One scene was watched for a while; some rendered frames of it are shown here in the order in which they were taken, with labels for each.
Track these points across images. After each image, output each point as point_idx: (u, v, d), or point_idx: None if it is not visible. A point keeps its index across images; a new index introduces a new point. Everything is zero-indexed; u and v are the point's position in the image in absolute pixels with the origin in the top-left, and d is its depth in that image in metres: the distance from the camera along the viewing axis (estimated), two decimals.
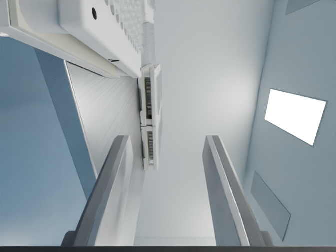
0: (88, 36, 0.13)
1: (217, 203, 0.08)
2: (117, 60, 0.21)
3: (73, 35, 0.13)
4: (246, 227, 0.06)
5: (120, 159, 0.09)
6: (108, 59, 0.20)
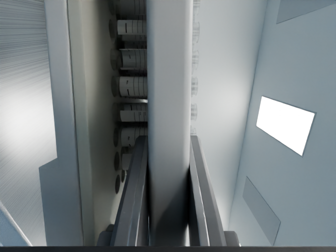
0: None
1: (190, 203, 0.08)
2: None
3: None
4: (209, 227, 0.06)
5: (146, 159, 0.09)
6: None
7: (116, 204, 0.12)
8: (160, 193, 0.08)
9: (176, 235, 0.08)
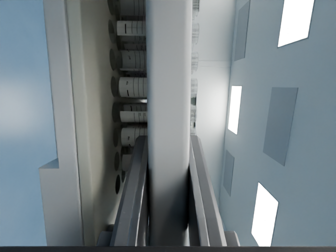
0: None
1: (190, 203, 0.08)
2: None
3: None
4: (209, 227, 0.06)
5: (146, 159, 0.09)
6: None
7: (117, 204, 0.12)
8: (160, 193, 0.08)
9: (176, 235, 0.08)
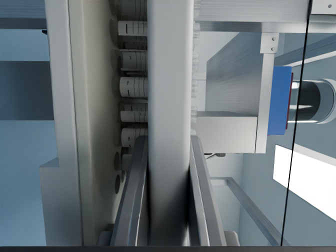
0: None
1: (190, 203, 0.08)
2: None
3: None
4: (209, 227, 0.06)
5: (146, 159, 0.09)
6: None
7: (116, 204, 0.12)
8: (160, 193, 0.08)
9: (176, 235, 0.08)
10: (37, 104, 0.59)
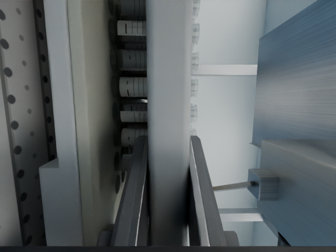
0: None
1: (190, 203, 0.08)
2: None
3: None
4: (209, 227, 0.06)
5: (146, 159, 0.09)
6: None
7: (117, 204, 0.12)
8: (160, 193, 0.08)
9: (176, 235, 0.08)
10: None
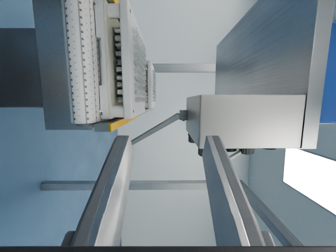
0: (131, 118, 0.40)
1: (217, 203, 0.08)
2: None
3: (126, 118, 0.40)
4: (246, 227, 0.06)
5: (120, 159, 0.09)
6: None
7: (116, 104, 0.42)
8: (125, 91, 0.37)
9: (128, 101, 0.38)
10: (2, 86, 0.45)
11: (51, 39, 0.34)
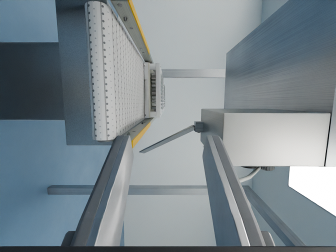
0: (159, 117, 0.80)
1: (217, 203, 0.08)
2: None
3: (156, 117, 0.80)
4: (246, 227, 0.06)
5: (120, 159, 0.09)
6: None
7: (150, 111, 0.82)
8: (157, 104, 0.77)
9: (158, 109, 0.78)
10: (21, 99, 0.45)
11: (74, 57, 0.34)
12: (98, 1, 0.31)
